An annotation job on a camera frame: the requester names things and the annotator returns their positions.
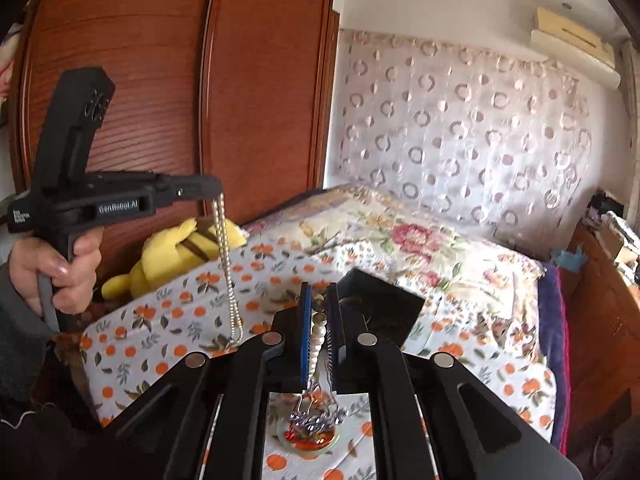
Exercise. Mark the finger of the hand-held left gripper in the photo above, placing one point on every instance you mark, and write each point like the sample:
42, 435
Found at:
197, 185

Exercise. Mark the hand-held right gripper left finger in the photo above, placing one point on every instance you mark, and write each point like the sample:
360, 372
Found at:
304, 332

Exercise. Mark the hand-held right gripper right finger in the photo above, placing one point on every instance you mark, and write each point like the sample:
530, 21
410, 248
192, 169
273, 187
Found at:
334, 345

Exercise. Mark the black jewelry box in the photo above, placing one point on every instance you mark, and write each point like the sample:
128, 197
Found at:
385, 305

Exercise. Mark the person's left forearm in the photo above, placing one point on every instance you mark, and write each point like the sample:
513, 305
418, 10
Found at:
20, 340

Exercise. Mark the person's left hand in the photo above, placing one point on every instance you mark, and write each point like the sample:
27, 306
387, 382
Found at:
70, 280

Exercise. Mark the yellow plush toy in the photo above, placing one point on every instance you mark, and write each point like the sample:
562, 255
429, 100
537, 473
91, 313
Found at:
165, 255

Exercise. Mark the floral quilt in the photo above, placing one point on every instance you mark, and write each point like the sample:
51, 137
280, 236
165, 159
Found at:
400, 240

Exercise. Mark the orange print bed sheet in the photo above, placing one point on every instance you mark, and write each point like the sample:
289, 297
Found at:
165, 320

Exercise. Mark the pink floral cloth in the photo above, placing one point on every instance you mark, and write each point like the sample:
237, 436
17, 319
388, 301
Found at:
6, 60

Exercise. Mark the brown wooden wardrobe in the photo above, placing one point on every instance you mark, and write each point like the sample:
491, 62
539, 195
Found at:
150, 35

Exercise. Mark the dark blue blanket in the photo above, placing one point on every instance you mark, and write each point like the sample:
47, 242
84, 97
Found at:
555, 310

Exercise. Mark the person's dark clothing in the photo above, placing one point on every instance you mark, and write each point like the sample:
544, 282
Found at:
50, 445

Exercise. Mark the teal crumpled bag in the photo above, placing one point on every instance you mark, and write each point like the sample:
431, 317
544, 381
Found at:
570, 259

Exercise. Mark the brown wooden cabinet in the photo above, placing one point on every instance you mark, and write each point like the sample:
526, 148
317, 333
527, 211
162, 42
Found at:
600, 310

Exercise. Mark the pile of clutter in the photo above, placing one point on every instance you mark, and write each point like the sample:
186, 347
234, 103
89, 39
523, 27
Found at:
617, 230

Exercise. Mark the white air conditioner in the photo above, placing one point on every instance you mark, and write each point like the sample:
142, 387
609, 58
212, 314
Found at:
570, 45

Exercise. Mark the circle patterned wall curtain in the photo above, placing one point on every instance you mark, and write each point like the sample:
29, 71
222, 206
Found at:
450, 135

